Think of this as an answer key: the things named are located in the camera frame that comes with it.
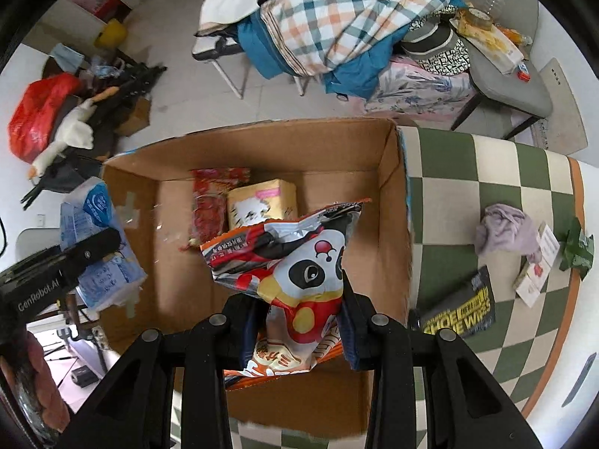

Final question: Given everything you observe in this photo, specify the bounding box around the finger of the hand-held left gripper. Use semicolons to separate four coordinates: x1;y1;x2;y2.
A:
60;227;124;273

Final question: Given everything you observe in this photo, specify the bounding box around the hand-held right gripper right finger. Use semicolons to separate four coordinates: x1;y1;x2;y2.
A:
341;284;544;449

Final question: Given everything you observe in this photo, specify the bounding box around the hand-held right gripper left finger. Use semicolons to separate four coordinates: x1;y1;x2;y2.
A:
61;294;265;449

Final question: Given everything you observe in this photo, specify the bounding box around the blue tissue pack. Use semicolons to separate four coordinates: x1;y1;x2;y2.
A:
60;177;147;314

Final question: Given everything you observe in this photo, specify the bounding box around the panda print snack bag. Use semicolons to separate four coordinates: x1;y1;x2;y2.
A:
200;199;373;391

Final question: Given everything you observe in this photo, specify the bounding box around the large cardboard box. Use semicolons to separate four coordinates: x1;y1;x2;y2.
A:
100;117;416;438

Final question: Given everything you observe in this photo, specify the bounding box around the person's left forearm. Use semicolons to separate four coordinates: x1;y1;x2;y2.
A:
25;331;72;432

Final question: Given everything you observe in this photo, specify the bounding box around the black yellow wipes packet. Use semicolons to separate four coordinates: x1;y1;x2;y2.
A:
409;266;497;340

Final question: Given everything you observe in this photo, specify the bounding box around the white goose plush toy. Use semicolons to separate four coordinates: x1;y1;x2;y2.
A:
27;86;121;181

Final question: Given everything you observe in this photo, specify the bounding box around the red snack packet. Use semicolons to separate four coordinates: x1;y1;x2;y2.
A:
187;167;252;250

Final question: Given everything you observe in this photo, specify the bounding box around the yellow tissue pack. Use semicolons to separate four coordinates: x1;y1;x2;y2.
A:
227;178;299;233

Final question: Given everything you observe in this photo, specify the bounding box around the small cardboard box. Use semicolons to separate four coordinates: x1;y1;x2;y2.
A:
115;98;152;138

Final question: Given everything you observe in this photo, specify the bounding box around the red plastic bag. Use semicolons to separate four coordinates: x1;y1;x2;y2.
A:
8;73;83;165

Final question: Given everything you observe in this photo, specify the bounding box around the black tripod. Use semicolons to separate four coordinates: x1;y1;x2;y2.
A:
20;63;168;212

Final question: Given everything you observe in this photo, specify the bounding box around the crumpled purple cloth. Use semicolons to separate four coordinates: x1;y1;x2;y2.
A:
474;203;544;263

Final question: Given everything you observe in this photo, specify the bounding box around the blue face mask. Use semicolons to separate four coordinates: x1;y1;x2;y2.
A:
51;43;86;74

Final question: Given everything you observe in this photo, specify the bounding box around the small white carton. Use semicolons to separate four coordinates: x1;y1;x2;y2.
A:
512;222;561;308

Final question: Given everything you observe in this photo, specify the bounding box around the yellow container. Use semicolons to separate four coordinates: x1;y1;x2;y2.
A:
94;19;128;50

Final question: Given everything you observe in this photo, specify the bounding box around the green foil packet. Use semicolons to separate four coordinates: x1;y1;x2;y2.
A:
559;216;596;282

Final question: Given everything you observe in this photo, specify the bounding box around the floral blanket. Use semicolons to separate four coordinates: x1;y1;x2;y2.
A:
362;54;479;116

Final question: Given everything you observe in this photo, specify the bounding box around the blue cloth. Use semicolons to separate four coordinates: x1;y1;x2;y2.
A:
236;0;413;100

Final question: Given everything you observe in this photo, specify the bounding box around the white cloth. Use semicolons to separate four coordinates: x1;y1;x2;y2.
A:
191;0;282;39

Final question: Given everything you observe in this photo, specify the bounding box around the grey chair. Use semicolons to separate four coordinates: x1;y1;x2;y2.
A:
449;0;556;140

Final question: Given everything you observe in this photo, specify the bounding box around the patterned black white hat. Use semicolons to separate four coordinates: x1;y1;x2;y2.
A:
399;13;472;76

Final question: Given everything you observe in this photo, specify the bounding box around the plaid blanket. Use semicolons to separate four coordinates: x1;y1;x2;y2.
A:
259;0;462;79

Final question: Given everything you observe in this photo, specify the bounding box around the white food tray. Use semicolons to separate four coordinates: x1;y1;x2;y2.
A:
449;16;526;76

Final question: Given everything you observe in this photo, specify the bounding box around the tape roll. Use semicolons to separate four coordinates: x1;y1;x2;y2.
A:
461;7;493;34

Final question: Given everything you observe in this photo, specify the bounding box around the clear plastic bottle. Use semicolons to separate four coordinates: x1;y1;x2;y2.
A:
480;0;509;25

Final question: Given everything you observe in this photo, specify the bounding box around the folding chair frame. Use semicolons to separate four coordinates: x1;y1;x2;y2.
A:
192;33;310;101

